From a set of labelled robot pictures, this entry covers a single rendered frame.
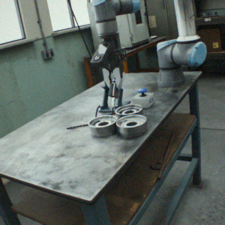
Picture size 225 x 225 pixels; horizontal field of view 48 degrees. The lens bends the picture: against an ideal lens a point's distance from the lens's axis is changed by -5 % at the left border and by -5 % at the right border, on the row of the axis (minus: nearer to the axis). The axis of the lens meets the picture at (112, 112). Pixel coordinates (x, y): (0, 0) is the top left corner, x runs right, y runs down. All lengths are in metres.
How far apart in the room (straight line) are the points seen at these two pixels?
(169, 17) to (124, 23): 1.71
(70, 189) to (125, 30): 2.66
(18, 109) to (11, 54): 0.54
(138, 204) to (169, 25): 4.06
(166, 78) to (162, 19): 3.47
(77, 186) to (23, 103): 2.07
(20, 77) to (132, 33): 1.38
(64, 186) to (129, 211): 0.33
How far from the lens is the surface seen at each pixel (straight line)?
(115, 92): 0.96
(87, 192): 0.66
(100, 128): 0.89
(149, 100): 1.10
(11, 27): 2.78
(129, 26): 3.17
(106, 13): 0.93
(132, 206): 0.97
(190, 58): 1.25
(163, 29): 4.80
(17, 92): 2.64
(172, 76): 1.36
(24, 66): 2.71
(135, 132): 0.86
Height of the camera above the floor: 1.18
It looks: 20 degrees down
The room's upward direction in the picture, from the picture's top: 10 degrees counter-clockwise
